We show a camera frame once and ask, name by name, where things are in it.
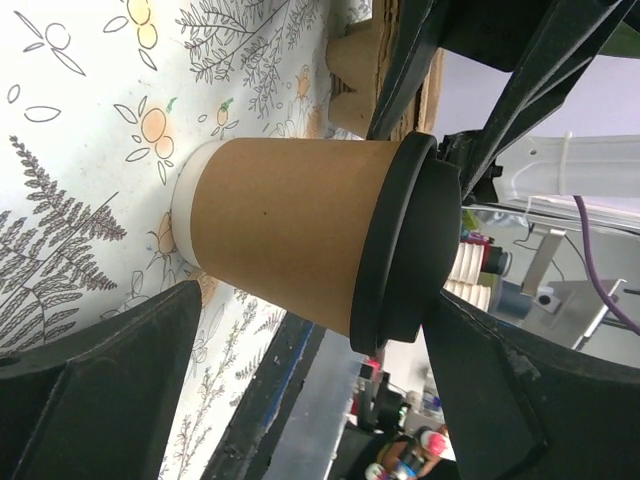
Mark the brown cardboard cup carrier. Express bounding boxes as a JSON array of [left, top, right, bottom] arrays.
[[326, 1, 444, 140]]

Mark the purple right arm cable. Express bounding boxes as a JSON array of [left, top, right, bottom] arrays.
[[572, 194, 640, 336]]

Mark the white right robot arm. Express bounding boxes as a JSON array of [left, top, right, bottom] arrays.
[[367, 1, 639, 201]]

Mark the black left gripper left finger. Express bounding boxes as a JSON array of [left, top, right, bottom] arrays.
[[1, 281, 201, 479]]

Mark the brown paper coffee cup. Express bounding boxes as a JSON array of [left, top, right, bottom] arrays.
[[171, 138, 398, 335]]

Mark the black coffee cup lid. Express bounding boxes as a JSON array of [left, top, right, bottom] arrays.
[[349, 132, 461, 356]]

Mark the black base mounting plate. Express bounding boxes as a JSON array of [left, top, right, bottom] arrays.
[[201, 313, 326, 480]]

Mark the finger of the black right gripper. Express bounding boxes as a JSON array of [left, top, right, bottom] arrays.
[[461, 0, 634, 197], [366, 1, 480, 140]]

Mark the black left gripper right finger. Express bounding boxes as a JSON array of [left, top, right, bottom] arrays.
[[424, 292, 639, 479]]

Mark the floral patterned table mat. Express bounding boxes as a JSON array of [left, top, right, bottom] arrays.
[[1, 1, 371, 479]]

